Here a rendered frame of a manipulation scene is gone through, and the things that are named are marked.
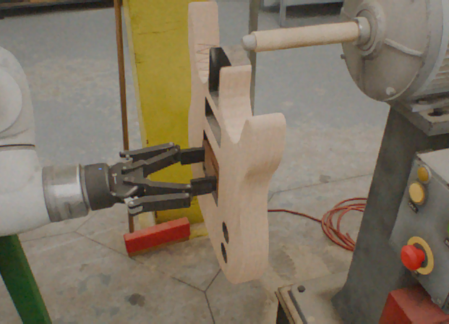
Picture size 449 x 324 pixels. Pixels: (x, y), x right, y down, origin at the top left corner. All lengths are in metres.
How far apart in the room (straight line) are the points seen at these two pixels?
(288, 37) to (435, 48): 0.22
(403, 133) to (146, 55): 0.96
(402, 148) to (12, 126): 0.78
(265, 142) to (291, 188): 1.89
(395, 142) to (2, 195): 0.80
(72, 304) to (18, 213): 1.28
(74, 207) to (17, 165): 0.10
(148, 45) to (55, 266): 1.07
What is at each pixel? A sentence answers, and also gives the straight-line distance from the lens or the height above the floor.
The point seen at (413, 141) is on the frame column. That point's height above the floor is 1.00.
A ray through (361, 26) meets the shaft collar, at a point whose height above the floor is 1.26.
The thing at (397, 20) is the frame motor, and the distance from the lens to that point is 0.76.
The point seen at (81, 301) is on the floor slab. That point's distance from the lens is 1.95.
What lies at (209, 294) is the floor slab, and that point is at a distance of 1.88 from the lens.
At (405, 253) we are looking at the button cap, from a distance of 0.76.
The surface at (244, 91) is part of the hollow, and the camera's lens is 0.62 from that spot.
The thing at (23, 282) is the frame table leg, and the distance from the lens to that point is 1.18.
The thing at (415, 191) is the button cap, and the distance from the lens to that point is 0.73.
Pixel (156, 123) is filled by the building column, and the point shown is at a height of 0.61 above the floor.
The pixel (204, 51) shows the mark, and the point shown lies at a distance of 0.75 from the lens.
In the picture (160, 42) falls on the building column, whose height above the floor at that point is 0.94.
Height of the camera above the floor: 1.50
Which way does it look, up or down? 36 degrees down
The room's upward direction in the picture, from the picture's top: straight up
